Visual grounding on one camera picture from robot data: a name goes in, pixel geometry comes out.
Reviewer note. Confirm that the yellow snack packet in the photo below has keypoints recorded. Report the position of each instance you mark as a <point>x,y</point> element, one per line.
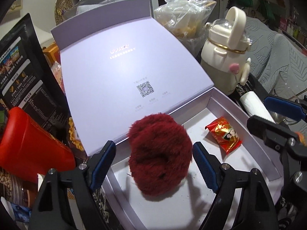
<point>76,134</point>

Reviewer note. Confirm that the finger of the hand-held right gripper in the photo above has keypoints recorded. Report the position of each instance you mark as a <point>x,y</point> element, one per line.
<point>268,130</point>
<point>283,105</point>

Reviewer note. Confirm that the white paper roll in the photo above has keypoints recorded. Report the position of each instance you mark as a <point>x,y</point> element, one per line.
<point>251,103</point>

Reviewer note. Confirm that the cream water bottle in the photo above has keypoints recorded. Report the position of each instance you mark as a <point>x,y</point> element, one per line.
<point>220,60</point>

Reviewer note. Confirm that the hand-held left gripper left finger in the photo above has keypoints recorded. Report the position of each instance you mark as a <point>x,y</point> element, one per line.
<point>100,171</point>

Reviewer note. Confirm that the small green hanging bag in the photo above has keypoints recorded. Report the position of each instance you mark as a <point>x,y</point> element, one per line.
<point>267,9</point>

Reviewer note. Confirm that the grey leaf-patterned sofa cover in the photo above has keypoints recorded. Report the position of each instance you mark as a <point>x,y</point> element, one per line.
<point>283,60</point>

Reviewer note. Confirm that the white carton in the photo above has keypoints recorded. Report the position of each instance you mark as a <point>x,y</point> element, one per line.
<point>42,181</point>

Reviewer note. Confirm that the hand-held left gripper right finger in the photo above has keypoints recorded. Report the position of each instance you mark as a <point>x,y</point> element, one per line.
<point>205,166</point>

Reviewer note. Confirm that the orange box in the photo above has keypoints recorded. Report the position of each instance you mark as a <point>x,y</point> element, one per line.
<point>51,54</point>

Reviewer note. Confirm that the lavender gift box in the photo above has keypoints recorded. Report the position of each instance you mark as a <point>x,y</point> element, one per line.
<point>108,64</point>

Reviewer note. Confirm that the black printed bag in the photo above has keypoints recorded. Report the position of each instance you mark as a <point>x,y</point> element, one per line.
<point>24,71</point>

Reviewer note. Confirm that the clear plastic bag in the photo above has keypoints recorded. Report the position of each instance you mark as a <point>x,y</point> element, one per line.
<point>182,16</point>

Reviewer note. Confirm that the red plastic container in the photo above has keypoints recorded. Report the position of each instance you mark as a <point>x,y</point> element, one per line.
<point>28,143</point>

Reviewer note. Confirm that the red foil snack packet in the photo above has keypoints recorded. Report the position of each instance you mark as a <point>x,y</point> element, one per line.
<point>223,134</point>

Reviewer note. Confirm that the dark red furry plush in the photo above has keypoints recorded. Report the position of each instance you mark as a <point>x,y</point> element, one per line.
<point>158,153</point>

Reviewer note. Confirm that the row of small bottles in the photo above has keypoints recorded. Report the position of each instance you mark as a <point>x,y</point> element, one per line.
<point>292,27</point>

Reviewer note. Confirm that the clear glass jar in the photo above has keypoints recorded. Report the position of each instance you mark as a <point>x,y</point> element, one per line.
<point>291,91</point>

